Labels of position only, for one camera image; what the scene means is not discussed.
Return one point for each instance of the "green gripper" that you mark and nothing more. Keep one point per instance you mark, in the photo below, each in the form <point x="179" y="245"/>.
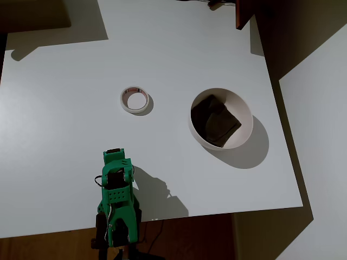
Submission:
<point x="113" y="153"/>

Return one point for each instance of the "white masking tape roll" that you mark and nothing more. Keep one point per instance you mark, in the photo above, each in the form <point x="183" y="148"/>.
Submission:
<point x="123" y="104"/>

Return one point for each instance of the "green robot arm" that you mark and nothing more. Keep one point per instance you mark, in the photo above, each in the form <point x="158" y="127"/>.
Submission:
<point x="119" y="195"/>

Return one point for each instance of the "dark folded cloth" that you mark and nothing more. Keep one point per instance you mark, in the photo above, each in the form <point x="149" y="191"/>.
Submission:
<point x="217" y="122"/>

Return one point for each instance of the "white round bowl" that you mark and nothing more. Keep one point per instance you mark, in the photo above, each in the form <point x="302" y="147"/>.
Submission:
<point x="241" y="108"/>

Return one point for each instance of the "dark flat panel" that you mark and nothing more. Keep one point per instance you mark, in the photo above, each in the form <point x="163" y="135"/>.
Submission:
<point x="32" y="13"/>

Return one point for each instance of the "reddish brown wooden board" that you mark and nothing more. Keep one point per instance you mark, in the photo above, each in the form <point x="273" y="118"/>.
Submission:
<point x="242" y="13"/>

